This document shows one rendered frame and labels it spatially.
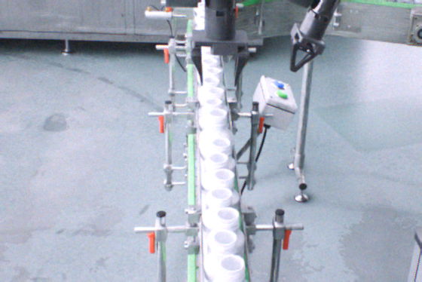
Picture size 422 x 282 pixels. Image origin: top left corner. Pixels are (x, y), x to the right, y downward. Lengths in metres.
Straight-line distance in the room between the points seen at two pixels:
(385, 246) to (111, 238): 1.21
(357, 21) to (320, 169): 0.93
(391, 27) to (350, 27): 0.18
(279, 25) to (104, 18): 2.06
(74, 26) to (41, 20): 0.22
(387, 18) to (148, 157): 1.47
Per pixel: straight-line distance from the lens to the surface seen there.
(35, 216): 3.12
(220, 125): 1.25
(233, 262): 0.95
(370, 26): 2.91
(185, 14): 2.27
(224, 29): 1.17
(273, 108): 1.53
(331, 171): 3.45
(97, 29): 4.72
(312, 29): 1.48
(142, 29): 4.68
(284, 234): 1.14
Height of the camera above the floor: 1.75
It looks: 27 degrees down
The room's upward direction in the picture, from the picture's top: 4 degrees clockwise
